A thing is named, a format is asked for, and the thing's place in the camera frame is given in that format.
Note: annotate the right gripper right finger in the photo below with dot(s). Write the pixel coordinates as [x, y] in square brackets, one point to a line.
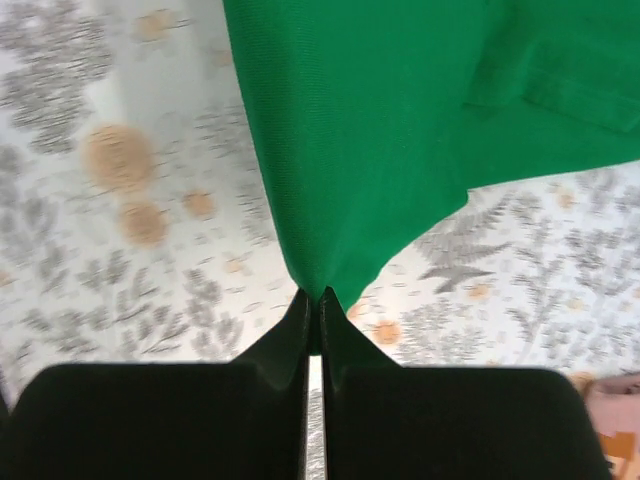
[387, 421]

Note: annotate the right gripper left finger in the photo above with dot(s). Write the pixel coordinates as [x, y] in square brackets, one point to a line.
[245, 419]

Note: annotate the green t-shirt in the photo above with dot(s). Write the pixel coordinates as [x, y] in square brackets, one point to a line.
[372, 120]

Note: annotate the floral patterned table mat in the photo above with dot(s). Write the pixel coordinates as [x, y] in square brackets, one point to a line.
[136, 227]

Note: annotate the pink folded t-shirt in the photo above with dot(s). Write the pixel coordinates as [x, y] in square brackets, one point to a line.
[613, 405]

